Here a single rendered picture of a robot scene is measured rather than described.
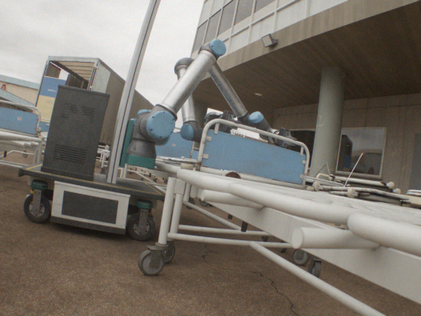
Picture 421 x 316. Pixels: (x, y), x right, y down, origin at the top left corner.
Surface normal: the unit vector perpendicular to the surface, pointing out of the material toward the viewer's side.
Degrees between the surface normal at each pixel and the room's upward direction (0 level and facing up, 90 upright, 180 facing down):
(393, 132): 90
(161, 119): 94
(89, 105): 90
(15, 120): 90
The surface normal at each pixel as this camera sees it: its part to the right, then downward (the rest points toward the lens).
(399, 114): -0.88, -0.17
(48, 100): 0.36, 0.05
